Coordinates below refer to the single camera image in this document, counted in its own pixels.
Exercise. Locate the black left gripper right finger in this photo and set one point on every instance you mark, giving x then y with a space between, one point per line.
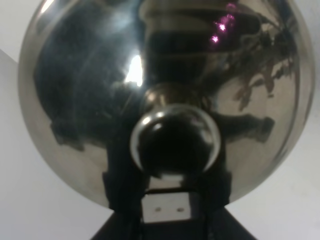
215 222

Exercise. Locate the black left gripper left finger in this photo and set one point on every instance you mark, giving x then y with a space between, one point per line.
117 222

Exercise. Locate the stainless steel teapot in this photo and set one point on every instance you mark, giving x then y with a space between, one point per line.
126 97

